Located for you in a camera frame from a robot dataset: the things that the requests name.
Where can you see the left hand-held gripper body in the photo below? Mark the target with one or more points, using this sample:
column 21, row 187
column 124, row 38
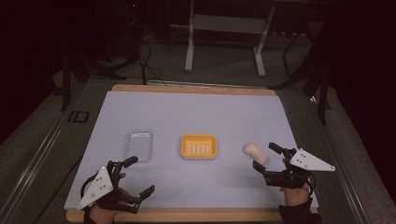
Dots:
column 99, row 185

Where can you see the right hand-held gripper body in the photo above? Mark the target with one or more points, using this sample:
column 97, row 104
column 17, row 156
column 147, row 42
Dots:
column 308, row 161

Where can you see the beige cylindrical object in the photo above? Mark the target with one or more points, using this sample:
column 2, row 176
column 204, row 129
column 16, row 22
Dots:
column 256, row 153

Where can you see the clear plastic container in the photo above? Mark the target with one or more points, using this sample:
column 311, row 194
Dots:
column 139, row 144

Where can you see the yellow soap dish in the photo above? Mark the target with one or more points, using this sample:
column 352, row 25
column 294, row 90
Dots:
column 199, row 146

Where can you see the person's left hand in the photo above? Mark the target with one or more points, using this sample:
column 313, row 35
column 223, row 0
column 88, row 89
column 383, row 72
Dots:
column 102, row 216

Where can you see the person's right hand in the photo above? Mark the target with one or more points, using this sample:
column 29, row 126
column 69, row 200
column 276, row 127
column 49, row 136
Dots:
column 295, row 196

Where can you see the black metal stand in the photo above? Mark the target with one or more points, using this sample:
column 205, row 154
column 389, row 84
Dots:
column 323, row 93

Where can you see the pale blue table mat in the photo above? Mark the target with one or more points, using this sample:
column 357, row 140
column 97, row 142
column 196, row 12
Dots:
column 193, row 109

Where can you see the black tripod stand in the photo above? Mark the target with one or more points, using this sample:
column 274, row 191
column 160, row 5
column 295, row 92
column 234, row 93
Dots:
column 66, row 81

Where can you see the metal floor rail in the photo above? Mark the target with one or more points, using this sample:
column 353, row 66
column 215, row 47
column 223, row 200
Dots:
column 34, row 161
column 342, row 168

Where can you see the white metal stand frame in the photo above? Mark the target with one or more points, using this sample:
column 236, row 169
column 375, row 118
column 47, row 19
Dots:
column 229, row 24

